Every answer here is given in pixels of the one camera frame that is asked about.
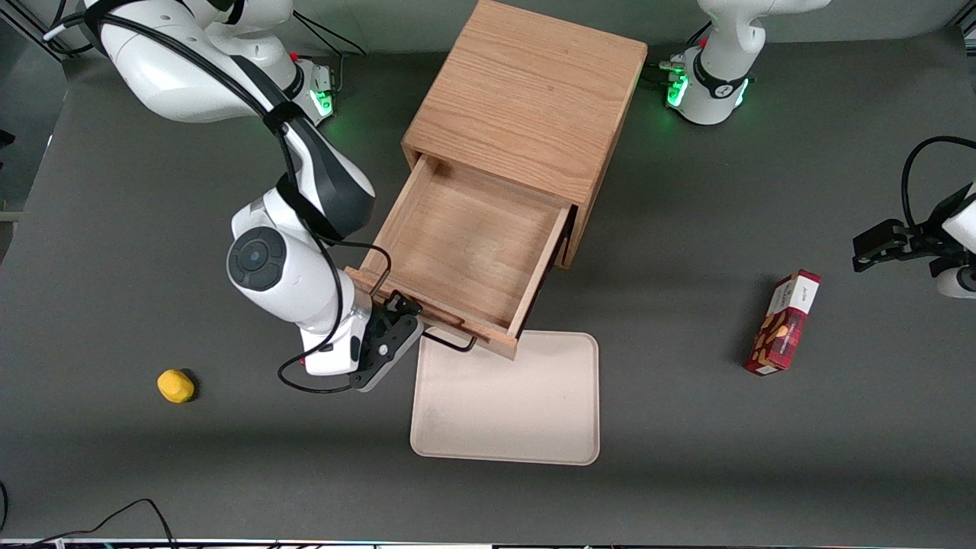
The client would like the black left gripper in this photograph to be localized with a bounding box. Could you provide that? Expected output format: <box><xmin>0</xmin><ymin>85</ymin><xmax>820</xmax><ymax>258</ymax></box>
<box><xmin>852</xmin><ymin>187</ymin><xmax>963</xmax><ymax>274</ymax></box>

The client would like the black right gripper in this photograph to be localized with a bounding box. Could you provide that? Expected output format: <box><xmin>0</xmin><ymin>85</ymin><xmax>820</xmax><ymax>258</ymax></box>
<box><xmin>362</xmin><ymin>292</ymin><xmax>424</xmax><ymax>368</ymax></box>

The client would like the black drawer handle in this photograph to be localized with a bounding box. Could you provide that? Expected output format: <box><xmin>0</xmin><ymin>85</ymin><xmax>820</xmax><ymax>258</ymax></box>
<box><xmin>422</xmin><ymin>326</ymin><xmax>478</xmax><ymax>354</ymax></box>

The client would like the wooden drawer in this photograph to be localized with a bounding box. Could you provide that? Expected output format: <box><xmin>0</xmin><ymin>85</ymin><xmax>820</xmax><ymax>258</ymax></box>
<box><xmin>345</xmin><ymin>155</ymin><xmax>574</xmax><ymax>361</ymax></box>

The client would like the wooden drawer cabinet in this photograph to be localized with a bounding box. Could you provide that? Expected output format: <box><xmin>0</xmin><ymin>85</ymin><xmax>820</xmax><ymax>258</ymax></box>
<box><xmin>400</xmin><ymin>0</ymin><xmax>649</xmax><ymax>269</ymax></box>

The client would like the red snack box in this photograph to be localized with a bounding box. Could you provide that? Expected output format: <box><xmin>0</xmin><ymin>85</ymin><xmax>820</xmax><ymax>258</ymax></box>
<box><xmin>743</xmin><ymin>268</ymin><xmax>823</xmax><ymax>377</ymax></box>

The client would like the cream plastic tray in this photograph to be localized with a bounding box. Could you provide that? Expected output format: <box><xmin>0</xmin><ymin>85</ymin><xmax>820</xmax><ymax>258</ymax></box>
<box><xmin>409</xmin><ymin>329</ymin><xmax>601</xmax><ymax>467</ymax></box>

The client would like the yellow lemon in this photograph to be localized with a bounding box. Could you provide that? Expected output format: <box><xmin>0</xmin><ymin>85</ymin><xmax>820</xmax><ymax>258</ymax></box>
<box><xmin>156</xmin><ymin>368</ymin><xmax>196</xmax><ymax>404</ymax></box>

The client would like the black looped cable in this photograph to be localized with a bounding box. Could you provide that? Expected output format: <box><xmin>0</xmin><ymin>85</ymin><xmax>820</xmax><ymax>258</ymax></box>
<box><xmin>901</xmin><ymin>136</ymin><xmax>976</xmax><ymax>231</ymax></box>

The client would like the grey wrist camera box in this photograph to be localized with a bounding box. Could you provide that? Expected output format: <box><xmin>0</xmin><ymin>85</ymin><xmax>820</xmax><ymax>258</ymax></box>
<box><xmin>352</xmin><ymin>319</ymin><xmax>424</xmax><ymax>394</ymax></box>

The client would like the thin black base cable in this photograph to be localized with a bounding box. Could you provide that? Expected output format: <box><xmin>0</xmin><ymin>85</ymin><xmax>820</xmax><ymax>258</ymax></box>
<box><xmin>647</xmin><ymin>21</ymin><xmax>716</xmax><ymax>86</ymax></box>
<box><xmin>292</xmin><ymin>10</ymin><xmax>368</xmax><ymax>92</ymax></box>

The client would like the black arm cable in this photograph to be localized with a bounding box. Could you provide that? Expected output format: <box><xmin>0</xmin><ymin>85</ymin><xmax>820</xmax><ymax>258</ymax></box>
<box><xmin>42</xmin><ymin>0</ymin><xmax>393</xmax><ymax>395</ymax></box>

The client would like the black table cable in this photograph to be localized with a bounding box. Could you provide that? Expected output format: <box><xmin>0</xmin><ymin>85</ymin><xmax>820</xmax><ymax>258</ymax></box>
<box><xmin>0</xmin><ymin>480</ymin><xmax>178</xmax><ymax>549</ymax></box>

